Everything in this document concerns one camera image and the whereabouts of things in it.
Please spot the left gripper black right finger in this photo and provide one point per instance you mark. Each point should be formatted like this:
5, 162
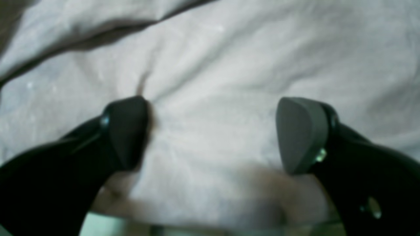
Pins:
375, 189

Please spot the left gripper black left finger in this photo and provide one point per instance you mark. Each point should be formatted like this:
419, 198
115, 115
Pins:
48, 190

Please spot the mauve t-shirt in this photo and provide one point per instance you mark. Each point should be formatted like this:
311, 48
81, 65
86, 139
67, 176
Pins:
213, 73

